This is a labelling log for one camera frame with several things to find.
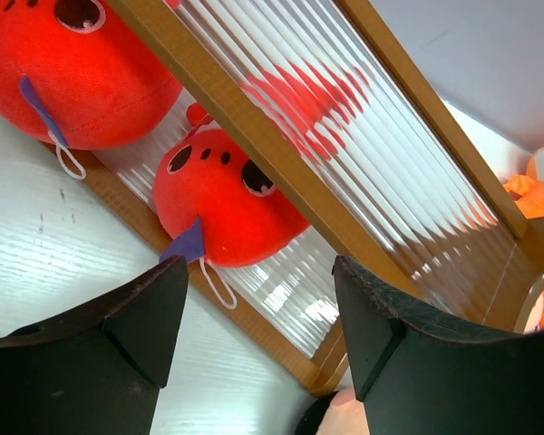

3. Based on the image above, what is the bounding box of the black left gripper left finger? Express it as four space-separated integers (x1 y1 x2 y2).
0 257 189 434

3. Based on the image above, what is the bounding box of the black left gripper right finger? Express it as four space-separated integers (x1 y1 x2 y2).
333 256 544 434

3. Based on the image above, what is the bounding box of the red shark plush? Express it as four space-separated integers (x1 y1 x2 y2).
152 58 373 312
0 0 185 180

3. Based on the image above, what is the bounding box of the boy doll near shelf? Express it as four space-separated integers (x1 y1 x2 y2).
295 387 370 435

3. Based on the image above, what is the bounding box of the brown wooden toy shelf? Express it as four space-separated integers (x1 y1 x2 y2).
53 1 544 394

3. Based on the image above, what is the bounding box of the far orange shark plush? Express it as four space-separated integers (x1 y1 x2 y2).
503 147 544 218

